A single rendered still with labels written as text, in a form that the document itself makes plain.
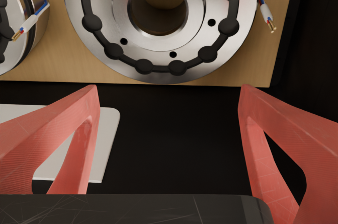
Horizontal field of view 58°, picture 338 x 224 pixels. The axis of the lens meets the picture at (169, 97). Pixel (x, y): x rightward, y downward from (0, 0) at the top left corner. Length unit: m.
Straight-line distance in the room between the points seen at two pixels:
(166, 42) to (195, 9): 0.02
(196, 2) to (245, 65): 0.08
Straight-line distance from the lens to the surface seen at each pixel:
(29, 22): 0.18
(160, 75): 0.19
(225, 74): 0.22
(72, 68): 0.24
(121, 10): 0.16
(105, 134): 0.20
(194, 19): 0.16
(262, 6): 0.17
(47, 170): 0.19
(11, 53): 0.21
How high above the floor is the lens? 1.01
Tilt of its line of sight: 51 degrees down
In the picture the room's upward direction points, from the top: 173 degrees counter-clockwise
